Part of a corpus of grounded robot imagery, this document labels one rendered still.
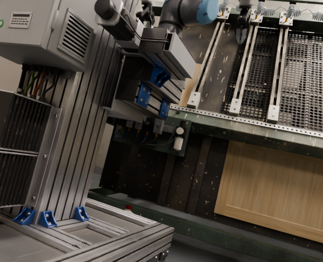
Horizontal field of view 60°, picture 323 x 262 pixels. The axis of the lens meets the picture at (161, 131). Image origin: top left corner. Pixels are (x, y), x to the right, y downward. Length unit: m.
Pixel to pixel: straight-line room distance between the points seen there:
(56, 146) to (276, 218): 1.50
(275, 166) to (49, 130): 1.49
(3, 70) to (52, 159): 3.80
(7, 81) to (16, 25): 3.85
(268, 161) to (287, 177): 0.15
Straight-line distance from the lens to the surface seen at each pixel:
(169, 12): 1.36
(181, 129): 1.72
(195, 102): 1.89
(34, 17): 0.93
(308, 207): 2.09
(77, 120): 1.07
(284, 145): 1.84
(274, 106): 1.94
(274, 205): 2.05
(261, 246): 1.85
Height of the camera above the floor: 0.55
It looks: 5 degrees up
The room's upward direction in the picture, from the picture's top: 13 degrees clockwise
